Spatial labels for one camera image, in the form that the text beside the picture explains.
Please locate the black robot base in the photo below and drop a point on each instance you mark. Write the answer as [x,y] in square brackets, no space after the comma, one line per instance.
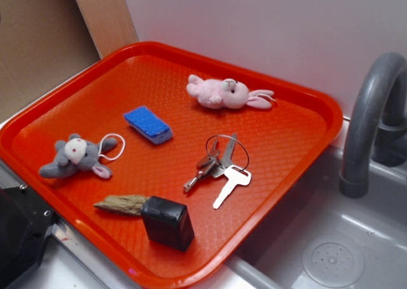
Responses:
[26,224]

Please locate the black box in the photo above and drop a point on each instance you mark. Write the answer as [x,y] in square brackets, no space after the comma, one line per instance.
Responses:
[168,223]

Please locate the small silver key bunch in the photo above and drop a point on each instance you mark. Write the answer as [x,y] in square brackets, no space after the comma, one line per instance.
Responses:
[215,162]

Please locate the pink plush rabbit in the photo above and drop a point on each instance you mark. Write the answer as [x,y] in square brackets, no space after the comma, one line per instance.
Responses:
[227,93]

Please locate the large silver key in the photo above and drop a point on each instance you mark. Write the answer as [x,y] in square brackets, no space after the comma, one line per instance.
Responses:
[236,176]

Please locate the blue sponge block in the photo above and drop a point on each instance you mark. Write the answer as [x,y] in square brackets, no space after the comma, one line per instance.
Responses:
[149,125]

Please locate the orange plastic tray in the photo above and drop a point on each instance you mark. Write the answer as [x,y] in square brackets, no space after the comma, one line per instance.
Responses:
[276,146]

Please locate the brown wood piece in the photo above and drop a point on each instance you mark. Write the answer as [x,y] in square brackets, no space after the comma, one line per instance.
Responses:
[129,205]

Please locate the grey plush mouse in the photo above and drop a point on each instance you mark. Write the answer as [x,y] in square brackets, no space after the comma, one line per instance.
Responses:
[78,154]

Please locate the grey toy sink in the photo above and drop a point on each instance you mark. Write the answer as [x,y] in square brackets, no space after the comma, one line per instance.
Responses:
[317,238]

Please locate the wooden board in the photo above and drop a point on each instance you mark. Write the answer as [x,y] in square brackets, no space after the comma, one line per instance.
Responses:
[109,24]

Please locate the grey plastic faucet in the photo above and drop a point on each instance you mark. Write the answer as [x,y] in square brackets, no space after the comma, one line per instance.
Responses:
[377,128]

